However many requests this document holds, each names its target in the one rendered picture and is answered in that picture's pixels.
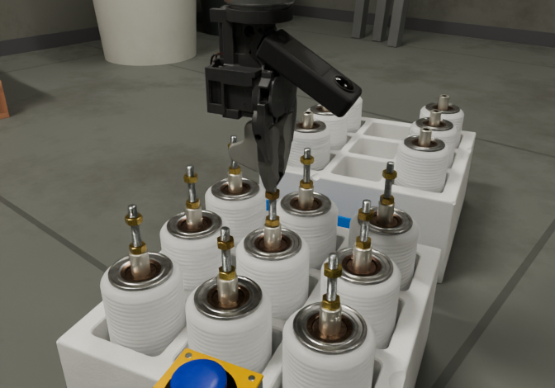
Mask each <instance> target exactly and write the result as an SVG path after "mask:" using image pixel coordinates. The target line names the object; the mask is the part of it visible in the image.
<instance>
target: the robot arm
mask: <svg viewBox="0 0 555 388"><path fill-rule="evenodd" d="M224 1H225V2H226V3H227V4H229V5H224V6H222V7H221V8H211V9H210V19H211V22H218V29H219V46H220V53H217V54H214V55H212V57H211V62H210V65H209V66H206V67H205V78H206V104H207V112H209V113H215V114H220V115H222V117H225V118H230V119H236V120H238V119H240V118H241V117H242V116H245V117H251V118H252V120H251V121H249V122H247V123H246V125H245V127H244V139H243V140H241V141H240V142H237V143H234V144H232V145H231V146H230V147H229V156H230V158H231V159H232V160H233V161H234V162H236V163H239V164H241V165H243V166H245V167H246V168H250V169H252V170H254V171H255V172H257V173H259V175H260V177H261V180H262V183H263V186H264V188H265V189H266V191H267V192H271V191H272V190H273V189H274V187H275V185H276V184H277V185H278V184H279V183H280V181H281V180H282V177H283V176H284V174H285V171H286V168H287V162H288V159H289V155H290V151H291V146H292V141H293V136H294V130H295V124H296V108H297V103H296V91H297V88H300V89H301V90H302V91H303V92H305V93H306V94H307V95H309V96H310V97H312V98H313V99H314V100H316V101H317V102H319V103H320V104H321V105H322V106H323V107H324V108H326V109H327V110H328V111H330V112H331V113H333V114H334V115H335V116H337V117H343V116H344V115H345V114H346V113H347V112H348V111H349V109H350V108H351V107H352V106H353V104H354V103H355V102H356V101H357V100H358V98H359V97H360V96H361V94H362V89H361V88H360V87H359V86H358V85H357V84H356V83H354V82H353V81H351V80H350V79H349V78H347V77H346V76H344V75H343V74H342V73H341V72H340V71H338V70H337V69H335V68H334V67H333V66H331V65H330V64H328V63H327V62H326V61H324V60H323V59H322V58H321V57H320V56H318V55H317V54H315V53H314V52H313V51H311V50H310V49H308V48H307V47H306V46H304V45H303V44H302V43H301V42H300V41H298V40H297V39H295V38H294V37H293V36H291V35H290V34H288V33H287V32H285V31H284V30H283V29H280V30H278V31H277V27H275V26H276V23H283V22H287V21H291V20H292V19H293V6H292V5H290V4H292V3H294V2H295V0H224ZM217 55H219V56H220V58H217ZM214 56H216V59H214V60H213V57H214ZM218 66H222V67H218ZM210 89H211V90H210Z"/></svg>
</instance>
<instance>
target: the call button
mask: <svg viewBox="0 0 555 388"><path fill-rule="evenodd" d="M170 387H171V388H227V376H226V372H225V369H224V368H223V366H222V365H220V364H219V363H218V362H215V361H212V360H209V359H196V360H191V361H189V362H186V363H184V364H182V365H181V366H180V367H179V368H178V369H177V370H176V371H175V372H174V374H173V375H172V378H171V381H170Z"/></svg>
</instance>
